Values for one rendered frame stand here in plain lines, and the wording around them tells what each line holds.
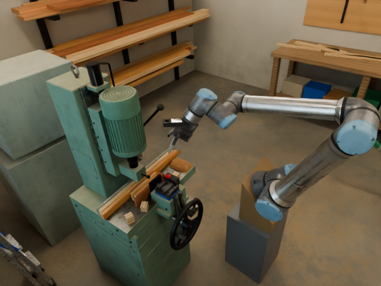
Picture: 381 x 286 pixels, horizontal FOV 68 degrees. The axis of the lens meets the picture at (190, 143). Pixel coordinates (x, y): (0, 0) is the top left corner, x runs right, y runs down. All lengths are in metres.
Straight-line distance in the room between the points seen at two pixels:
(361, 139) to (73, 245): 2.29
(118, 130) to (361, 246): 2.14
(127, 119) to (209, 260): 1.47
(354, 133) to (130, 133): 0.91
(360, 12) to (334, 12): 0.28
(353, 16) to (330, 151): 2.99
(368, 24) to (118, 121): 3.31
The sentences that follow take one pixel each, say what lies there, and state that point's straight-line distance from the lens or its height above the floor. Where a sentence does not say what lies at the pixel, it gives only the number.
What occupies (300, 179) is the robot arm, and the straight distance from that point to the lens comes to 1.34.
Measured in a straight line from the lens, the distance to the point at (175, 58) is 4.33.
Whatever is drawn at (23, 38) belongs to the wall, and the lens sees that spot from 3.60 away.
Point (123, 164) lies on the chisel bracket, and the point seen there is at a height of 1.07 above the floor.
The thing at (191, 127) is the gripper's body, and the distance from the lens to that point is 1.44.
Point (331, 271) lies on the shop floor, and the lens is 2.54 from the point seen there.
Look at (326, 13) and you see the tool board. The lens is 4.14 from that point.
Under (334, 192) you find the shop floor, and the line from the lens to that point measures 3.10.
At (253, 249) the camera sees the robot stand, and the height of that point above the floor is 0.36.
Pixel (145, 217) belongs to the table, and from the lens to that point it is 1.55.
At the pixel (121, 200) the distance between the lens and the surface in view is 1.60.
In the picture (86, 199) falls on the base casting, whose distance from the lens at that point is 1.86.
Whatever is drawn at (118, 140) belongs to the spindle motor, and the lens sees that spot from 1.37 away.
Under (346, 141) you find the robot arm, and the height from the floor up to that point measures 1.45.
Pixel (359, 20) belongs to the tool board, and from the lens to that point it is 4.06.
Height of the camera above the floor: 2.07
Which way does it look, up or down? 36 degrees down
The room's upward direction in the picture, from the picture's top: 3 degrees counter-clockwise
